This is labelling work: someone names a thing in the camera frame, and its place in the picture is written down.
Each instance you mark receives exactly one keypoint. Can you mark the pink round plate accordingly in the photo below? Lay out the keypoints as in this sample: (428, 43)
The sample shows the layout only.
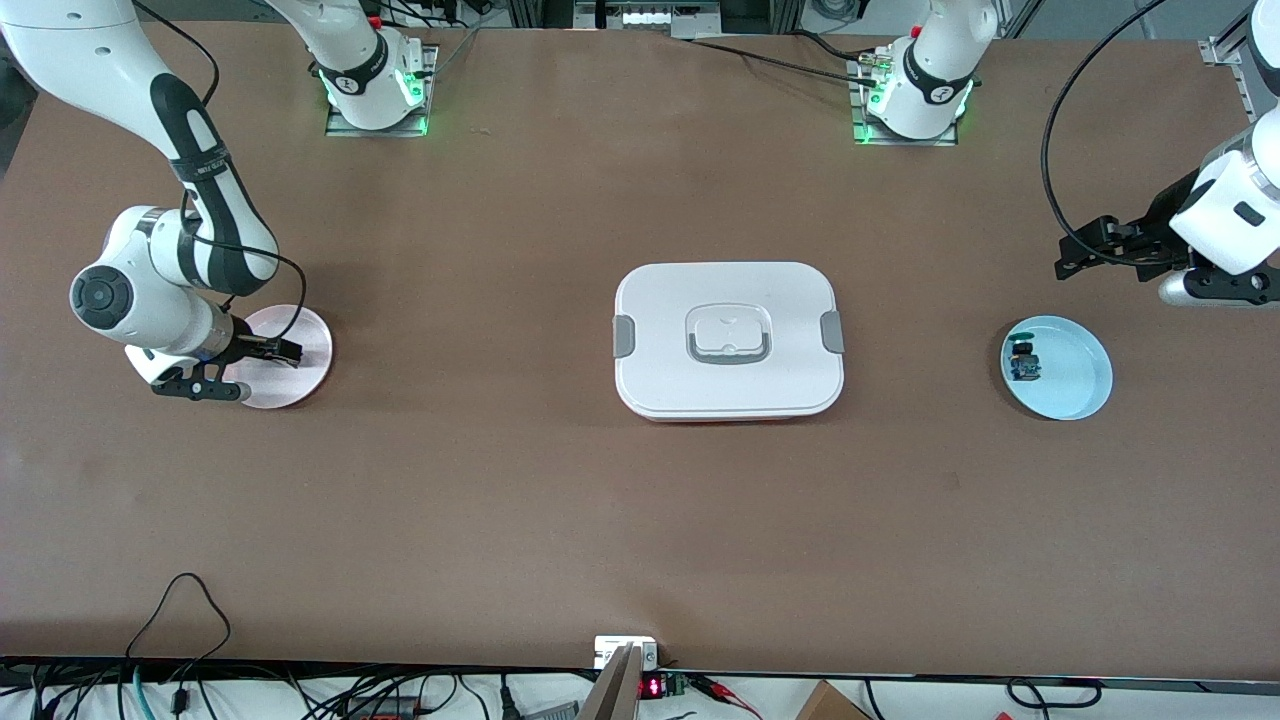
(300, 385)

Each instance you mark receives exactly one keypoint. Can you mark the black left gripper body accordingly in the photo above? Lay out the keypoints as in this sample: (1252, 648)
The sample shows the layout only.
(1161, 229)

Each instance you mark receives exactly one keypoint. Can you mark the aluminium profile rail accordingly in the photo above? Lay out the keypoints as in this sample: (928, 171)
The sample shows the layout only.
(1225, 48)

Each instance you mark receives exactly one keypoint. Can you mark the light blue round plate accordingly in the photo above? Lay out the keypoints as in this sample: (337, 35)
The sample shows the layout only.
(1075, 375)

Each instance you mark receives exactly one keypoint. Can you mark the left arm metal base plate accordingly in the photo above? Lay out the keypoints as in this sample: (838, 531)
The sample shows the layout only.
(905, 141)

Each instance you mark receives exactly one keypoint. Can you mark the small white bracket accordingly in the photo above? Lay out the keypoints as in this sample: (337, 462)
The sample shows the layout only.
(608, 650)

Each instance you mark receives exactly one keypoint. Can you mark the grey slanted pole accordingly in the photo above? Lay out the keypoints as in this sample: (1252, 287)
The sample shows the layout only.
(615, 690)

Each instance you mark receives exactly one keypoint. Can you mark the red clip lead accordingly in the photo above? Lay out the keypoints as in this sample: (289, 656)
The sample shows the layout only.
(725, 695)

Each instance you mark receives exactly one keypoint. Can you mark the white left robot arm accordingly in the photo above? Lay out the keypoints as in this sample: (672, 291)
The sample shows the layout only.
(1235, 200)

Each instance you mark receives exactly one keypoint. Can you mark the brown cardboard box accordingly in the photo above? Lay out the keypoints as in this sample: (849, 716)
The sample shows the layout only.
(825, 705)

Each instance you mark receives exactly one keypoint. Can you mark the white lidded storage box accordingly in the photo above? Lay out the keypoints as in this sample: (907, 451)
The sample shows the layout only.
(660, 300)

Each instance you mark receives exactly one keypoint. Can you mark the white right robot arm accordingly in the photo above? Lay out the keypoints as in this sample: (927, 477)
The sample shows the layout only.
(150, 290)

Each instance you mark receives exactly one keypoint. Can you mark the white power strip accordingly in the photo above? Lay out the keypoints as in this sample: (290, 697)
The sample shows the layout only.
(640, 15)

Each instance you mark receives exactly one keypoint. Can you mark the red digit display module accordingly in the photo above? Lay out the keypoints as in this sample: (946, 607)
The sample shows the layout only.
(652, 687)

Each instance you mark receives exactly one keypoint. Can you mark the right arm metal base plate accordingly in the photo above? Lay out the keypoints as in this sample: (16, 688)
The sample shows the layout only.
(335, 127)

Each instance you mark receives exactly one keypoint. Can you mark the small dark electronic part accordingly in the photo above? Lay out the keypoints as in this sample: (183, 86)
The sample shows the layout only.
(1025, 367)

